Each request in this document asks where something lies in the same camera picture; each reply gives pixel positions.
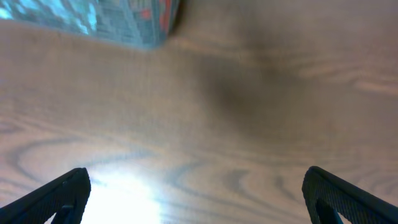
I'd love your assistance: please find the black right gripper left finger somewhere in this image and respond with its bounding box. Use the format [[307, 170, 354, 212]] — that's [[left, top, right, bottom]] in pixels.
[[1, 168, 91, 224]]

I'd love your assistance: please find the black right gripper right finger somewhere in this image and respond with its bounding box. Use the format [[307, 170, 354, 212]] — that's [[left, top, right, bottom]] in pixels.
[[302, 166, 397, 224]]

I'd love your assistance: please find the grey plastic basket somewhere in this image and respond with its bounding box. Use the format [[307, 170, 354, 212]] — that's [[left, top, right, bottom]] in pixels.
[[1, 0, 180, 49]]

